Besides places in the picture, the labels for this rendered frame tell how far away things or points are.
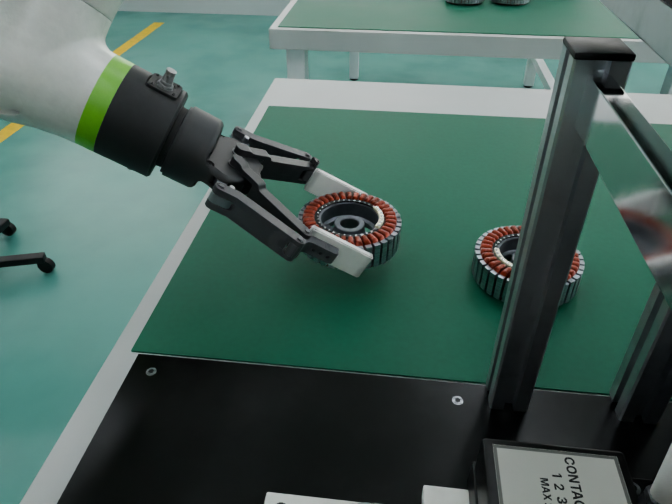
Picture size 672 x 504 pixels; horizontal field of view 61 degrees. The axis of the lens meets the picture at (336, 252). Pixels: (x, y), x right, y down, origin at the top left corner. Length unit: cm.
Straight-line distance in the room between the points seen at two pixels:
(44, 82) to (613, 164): 45
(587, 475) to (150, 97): 45
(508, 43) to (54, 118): 118
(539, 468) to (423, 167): 63
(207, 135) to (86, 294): 140
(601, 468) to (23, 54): 51
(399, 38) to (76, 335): 119
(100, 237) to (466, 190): 159
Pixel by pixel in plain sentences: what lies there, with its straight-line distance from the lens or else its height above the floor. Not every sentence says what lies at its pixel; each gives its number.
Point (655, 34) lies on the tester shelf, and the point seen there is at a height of 108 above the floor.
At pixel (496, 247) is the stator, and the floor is 78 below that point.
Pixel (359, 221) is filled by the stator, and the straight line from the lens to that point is 63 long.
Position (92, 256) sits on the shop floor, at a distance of 209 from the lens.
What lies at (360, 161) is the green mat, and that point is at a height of 75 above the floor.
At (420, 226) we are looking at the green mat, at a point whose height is 75.
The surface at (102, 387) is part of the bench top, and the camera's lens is 56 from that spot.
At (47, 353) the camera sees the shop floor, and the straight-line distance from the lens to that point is 177.
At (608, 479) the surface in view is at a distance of 29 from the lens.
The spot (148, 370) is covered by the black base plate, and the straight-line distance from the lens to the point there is 53.
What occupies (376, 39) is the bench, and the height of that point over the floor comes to 73.
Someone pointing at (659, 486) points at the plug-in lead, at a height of 91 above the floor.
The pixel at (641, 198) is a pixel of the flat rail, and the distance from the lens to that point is 26.
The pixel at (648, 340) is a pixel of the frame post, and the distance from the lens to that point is 47.
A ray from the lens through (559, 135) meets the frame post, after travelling 35.
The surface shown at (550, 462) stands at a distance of 28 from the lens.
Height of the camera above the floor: 114
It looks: 36 degrees down
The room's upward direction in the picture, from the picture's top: straight up
